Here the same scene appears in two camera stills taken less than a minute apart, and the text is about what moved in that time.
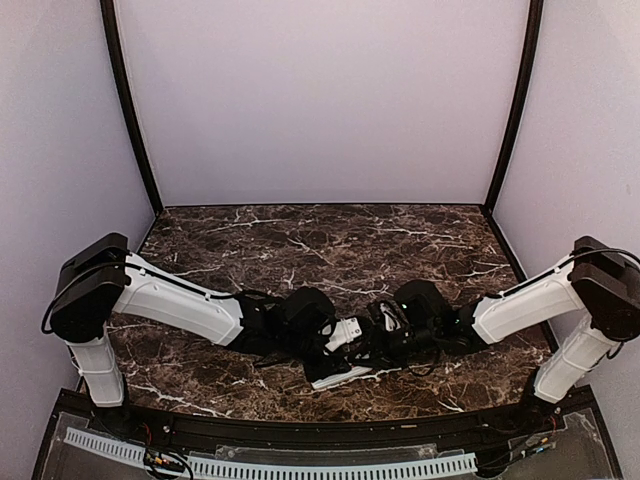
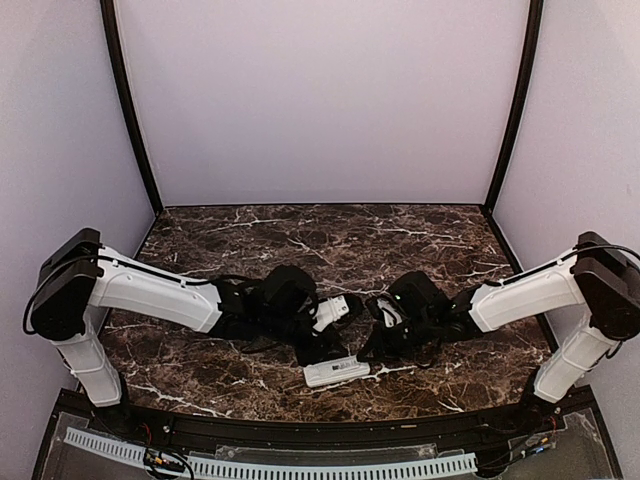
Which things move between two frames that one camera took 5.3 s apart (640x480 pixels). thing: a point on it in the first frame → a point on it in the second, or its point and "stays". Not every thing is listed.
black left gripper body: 314,372 → 308,356
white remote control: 345,376 stays
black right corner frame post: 533,41 stays
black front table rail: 317,435 stays
